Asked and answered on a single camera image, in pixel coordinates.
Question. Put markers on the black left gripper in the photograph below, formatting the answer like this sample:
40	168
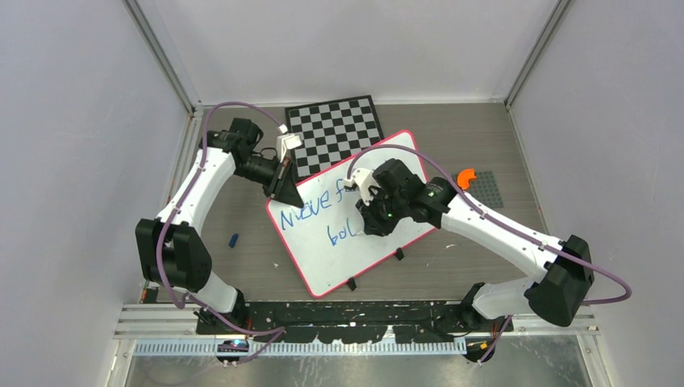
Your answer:
281	186

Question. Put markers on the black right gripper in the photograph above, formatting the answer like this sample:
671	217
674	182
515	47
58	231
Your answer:
374	223

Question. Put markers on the pink framed whiteboard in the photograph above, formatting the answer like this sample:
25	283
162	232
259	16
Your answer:
325	238

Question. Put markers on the blue marker cap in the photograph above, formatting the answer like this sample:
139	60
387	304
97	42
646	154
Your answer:
233	240

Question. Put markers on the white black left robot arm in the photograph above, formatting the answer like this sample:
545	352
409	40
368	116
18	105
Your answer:
170	247

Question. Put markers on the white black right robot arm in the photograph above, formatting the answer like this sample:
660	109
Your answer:
557	274

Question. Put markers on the black white chessboard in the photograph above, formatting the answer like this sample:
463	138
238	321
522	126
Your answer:
332	131

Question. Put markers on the orange curved track piece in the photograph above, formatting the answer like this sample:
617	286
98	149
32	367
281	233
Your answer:
465	178

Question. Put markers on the grey studded building baseplate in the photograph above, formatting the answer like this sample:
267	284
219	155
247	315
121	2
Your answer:
485	190

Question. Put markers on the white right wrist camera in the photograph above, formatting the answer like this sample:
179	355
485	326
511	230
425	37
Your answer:
362	180

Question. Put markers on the black mounting base plate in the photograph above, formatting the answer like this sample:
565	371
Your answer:
361	322

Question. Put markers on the slotted aluminium rail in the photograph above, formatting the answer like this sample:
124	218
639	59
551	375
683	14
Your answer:
242	347

